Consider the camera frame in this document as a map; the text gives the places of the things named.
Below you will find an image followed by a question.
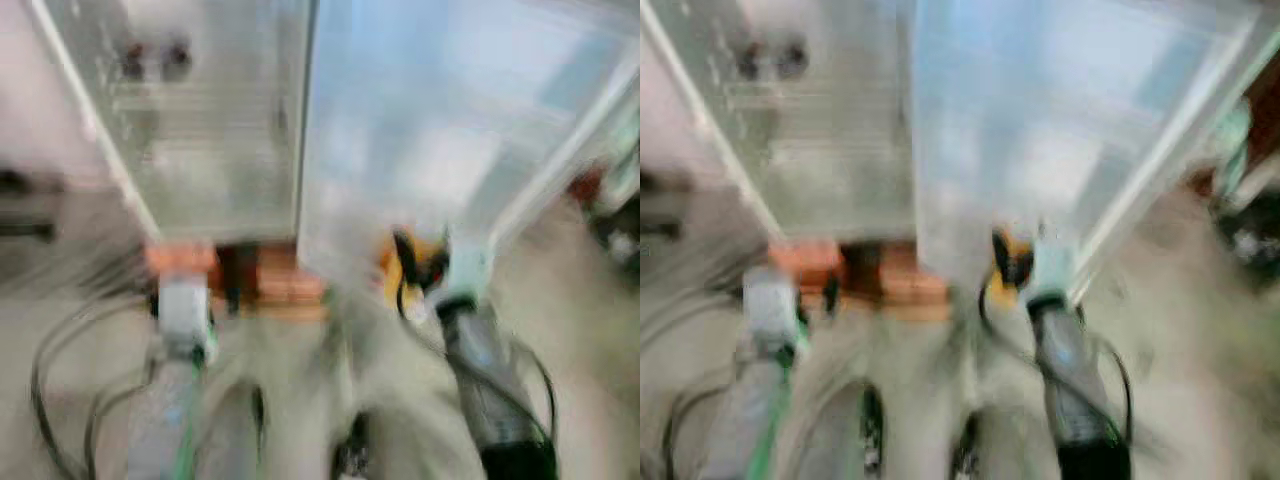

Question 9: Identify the white fridge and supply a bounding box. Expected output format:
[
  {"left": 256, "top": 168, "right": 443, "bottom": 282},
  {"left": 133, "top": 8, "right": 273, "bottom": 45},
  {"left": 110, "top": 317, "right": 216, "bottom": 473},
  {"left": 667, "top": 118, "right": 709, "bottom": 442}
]
[
  {"left": 645, "top": 0, "right": 921, "bottom": 246},
  {"left": 25, "top": 0, "right": 321, "bottom": 246}
]

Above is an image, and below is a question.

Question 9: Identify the orange brick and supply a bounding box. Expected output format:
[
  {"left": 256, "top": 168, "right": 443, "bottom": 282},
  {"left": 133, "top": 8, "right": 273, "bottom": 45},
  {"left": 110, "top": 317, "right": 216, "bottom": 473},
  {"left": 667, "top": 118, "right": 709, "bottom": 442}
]
[
  {"left": 255, "top": 245, "right": 329, "bottom": 321},
  {"left": 145, "top": 240, "right": 219, "bottom": 281},
  {"left": 880, "top": 245, "right": 951, "bottom": 321},
  {"left": 768, "top": 238, "right": 846, "bottom": 291}
]

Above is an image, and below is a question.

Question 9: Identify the black white robot leg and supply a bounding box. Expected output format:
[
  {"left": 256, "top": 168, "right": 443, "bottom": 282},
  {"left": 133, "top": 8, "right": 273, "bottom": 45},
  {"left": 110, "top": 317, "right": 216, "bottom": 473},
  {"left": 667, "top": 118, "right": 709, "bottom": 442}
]
[
  {"left": 950, "top": 415, "right": 986, "bottom": 480},
  {"left": 335, "top": 415, "right": 376, "bottom": 480}
]

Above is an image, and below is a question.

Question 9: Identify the dark round item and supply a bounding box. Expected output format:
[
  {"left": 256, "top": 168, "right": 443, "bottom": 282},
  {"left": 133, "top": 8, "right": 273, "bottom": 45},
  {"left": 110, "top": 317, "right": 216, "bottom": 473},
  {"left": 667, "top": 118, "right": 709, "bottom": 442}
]
[
  {"left": 780, "top": 38, "right": 813, "bottom": 79},
  {"left": 115, "top": 40, "right": 149, "bottom": 83},
  {"left": 162, "top": 38, "right": 196, "bottom": 79},
  {"left": 733, "top": 40, "right": 766, "bottom": 83}
]

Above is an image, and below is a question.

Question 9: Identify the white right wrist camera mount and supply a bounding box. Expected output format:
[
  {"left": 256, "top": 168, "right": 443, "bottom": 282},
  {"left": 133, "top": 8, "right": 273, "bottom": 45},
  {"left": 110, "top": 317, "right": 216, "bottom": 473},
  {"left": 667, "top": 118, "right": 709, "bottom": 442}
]
[
  {"left": 1022, "top": 235, "right": 1086, "bottom": 306},
  {"left": 428, "top": 232, "right": 496, "bottom": 306}
]

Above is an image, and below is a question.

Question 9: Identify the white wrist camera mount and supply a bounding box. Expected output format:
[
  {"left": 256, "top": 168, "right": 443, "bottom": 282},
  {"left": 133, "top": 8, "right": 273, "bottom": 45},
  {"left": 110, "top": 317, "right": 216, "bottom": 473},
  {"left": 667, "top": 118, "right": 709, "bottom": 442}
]
[
  {"left": 742, "top": 268, "right": 806, "bottom": 356},
  {"left": 155, "top": 278, "right": 216, "bottom": 361},
  {"left": 1022, "top": 235, "right": 1086, "bottom": 306},
  {"left": 428, "top": 232, "right": 496, "bottom": 306}
]

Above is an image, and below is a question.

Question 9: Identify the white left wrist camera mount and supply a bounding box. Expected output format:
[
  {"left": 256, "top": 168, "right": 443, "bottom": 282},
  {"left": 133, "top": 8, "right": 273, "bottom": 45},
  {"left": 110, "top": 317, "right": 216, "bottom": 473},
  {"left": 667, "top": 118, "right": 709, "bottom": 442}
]
[
  {"left": 742, "top": 268, "right": 806, "bottom": 356},
  {"left": 155, "top": 278, "right": 216, "bottom": 361}
]

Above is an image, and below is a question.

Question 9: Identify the green cable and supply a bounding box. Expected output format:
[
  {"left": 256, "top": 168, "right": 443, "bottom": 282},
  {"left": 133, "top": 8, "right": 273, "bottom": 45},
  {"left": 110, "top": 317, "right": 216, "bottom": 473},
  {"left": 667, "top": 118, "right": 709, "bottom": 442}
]
[
  {"left": 745, "top": 320, "right": 806, "bottom": 480},
  {"left": 172, "top": 330, "right": 219, "bottom": 480}
]

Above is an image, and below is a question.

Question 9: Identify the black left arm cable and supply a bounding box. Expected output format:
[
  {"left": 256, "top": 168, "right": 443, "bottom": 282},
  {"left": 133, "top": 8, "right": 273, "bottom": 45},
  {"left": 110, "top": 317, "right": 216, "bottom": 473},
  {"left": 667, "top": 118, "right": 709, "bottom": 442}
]
[
  {"left": 30, "top": 300, "right": 161, "bottom": 480},
  {"left": 655, "top": 380, "right": 731, "bottom": 480}
]

